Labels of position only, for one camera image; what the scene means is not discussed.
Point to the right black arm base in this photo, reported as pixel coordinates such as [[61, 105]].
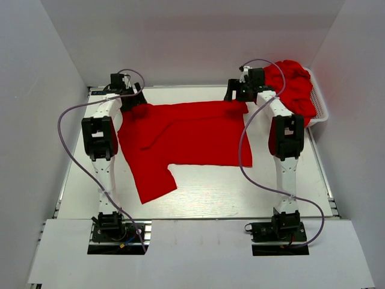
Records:
[[265, 241]]

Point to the white plastic basket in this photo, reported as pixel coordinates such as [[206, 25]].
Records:
[[318, 101]]

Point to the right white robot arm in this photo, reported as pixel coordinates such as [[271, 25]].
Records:
[[285, 144]]

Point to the blue label sticker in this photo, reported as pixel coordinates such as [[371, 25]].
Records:
[[98, 92]]

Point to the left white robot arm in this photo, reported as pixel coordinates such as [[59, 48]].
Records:
[[99, 132]]

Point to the red t shirt pile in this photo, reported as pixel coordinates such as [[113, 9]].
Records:
[[296, 95]]

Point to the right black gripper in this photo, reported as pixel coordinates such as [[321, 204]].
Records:
[[233, 91]]

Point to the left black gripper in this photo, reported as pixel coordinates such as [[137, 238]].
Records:
[[134, 100]]

